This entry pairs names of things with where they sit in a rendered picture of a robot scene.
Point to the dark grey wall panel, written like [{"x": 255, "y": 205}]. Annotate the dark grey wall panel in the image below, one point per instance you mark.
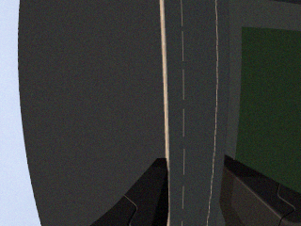
[{"x": 92, "y": 95}]

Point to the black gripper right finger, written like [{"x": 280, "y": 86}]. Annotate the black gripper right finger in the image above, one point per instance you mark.
[{"x": 249, "y": 198}]

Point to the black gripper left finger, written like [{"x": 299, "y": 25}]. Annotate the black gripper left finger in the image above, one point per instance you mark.
[{"x": 146, "y": 202}]

